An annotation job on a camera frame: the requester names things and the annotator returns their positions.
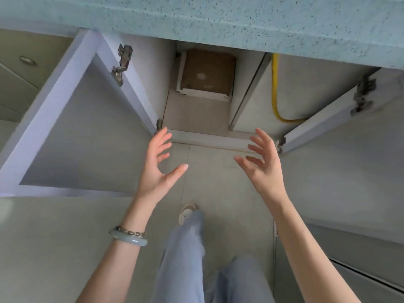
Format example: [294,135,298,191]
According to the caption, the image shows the person's right forearm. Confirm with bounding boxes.
[268,198,362,303]

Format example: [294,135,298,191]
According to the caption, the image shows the person's white shoe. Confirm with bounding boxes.
[178,203,199,226]

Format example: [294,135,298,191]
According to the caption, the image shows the white plastic panel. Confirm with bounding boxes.
[177,90,233,102]

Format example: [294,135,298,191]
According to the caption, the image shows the yellow gas hose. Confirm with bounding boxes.
[271,53,310,124]

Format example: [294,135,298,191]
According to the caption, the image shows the person's right hand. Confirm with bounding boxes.
[233,128,290,207]

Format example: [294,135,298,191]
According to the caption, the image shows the person's light blue trousers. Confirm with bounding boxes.
[151,211,275,303]

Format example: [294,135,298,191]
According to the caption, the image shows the brown cardboard sheet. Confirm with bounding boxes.
[182,49,237,95]

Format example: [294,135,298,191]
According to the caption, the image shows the brown beaded bracelet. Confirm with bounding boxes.
[117,225,147,239]

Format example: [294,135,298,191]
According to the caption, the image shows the green glossy cabinet door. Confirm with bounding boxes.
[277,67,404,245]
[0,29,160,198]

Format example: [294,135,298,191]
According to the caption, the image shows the pale green jade bangle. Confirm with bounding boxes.
[109,229,148,247]

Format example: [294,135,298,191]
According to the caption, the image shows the brown cardboard box in tray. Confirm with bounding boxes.
[175,52,234,98]

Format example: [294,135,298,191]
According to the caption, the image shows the person's left forearm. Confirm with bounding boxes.
[75,198,155,303]

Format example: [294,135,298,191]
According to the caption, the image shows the person's left hand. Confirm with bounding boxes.
[136,127,189,205]

